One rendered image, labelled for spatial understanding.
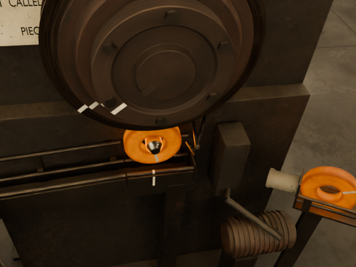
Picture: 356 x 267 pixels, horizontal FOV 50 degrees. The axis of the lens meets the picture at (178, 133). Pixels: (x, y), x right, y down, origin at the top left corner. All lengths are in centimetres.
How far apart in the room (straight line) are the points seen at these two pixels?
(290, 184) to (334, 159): 118
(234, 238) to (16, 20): 84
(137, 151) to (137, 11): 47
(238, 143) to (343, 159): 134
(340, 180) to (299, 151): 118
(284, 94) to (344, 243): 101
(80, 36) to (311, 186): 75
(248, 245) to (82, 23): 82
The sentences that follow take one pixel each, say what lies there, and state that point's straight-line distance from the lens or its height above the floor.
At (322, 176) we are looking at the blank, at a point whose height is 76.
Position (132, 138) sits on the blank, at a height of 84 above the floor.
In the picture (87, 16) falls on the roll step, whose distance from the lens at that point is 73.
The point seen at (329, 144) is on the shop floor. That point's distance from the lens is 240.
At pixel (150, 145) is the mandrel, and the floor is 83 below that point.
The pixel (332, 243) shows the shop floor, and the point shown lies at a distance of 198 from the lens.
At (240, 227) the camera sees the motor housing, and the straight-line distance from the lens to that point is 124.
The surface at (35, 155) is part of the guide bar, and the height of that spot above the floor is 74.
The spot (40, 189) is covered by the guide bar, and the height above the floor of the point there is 69.
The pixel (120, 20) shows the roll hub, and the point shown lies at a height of 123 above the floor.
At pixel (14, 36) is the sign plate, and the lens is 95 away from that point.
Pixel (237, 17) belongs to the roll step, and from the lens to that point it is 79.
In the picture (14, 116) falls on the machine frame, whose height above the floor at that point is 87.
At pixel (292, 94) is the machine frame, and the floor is 87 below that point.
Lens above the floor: 156
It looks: 45 degrees down
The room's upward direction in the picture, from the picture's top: 5 degrees clockwise
